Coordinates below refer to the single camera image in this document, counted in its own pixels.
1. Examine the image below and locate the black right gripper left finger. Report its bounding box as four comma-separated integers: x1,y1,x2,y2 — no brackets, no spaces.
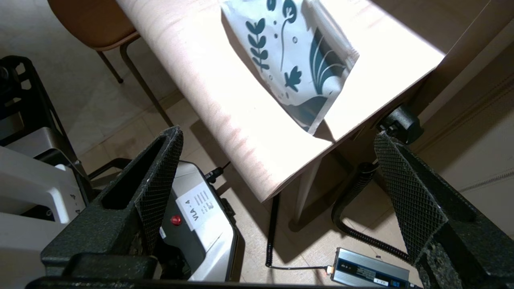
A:
40,126,184,277

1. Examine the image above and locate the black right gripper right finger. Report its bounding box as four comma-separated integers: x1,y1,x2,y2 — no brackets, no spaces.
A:
373,130,514,289

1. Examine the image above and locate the white floral zip pouch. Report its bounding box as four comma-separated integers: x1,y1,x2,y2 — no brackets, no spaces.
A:
220,0,360,136

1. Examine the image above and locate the grey power adapter box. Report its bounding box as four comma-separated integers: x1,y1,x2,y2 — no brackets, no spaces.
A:
327,248,410,287

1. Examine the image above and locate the light wooden shelf desk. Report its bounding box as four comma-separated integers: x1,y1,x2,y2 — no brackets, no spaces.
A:
116,0,514,225

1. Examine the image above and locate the brown upholstered chair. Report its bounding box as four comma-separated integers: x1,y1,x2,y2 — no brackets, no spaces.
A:
47,0,175,127

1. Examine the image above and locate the thick black coiled cable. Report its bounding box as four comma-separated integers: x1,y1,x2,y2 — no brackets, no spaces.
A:
331,105,424,263

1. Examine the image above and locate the thin black coiled cord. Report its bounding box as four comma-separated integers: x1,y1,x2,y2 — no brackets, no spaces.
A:
265,192,334,270

